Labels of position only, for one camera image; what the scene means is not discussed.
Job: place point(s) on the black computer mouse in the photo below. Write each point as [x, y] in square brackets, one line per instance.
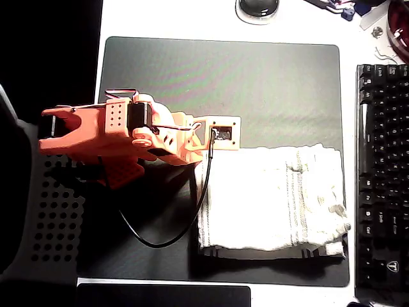
[259, 8]

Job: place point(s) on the small blue plastic part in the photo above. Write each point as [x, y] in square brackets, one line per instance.
[348, 13]

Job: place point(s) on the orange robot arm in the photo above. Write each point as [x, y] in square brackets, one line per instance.
[92, 131]

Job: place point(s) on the orange camera mount plate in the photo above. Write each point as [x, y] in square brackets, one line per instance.
[234, 128]

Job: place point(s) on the black keyboard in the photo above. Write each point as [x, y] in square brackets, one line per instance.
[383, 160]

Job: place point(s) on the black desk mat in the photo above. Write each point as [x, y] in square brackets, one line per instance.
[223, 80]

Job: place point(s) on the white plastic scrap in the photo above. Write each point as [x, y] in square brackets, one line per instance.
[370, 20]

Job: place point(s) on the dark red round bowl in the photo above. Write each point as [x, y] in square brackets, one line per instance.
[399, 19]

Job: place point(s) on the white striped towel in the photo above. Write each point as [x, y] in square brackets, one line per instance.
[262, 198]

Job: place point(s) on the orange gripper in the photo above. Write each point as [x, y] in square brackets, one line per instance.
[188, 150]

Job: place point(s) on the perforated grey chair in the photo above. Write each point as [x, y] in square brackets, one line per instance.
[54, 217]

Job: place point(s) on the small metal nut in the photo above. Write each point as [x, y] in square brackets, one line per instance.
[377, 31]

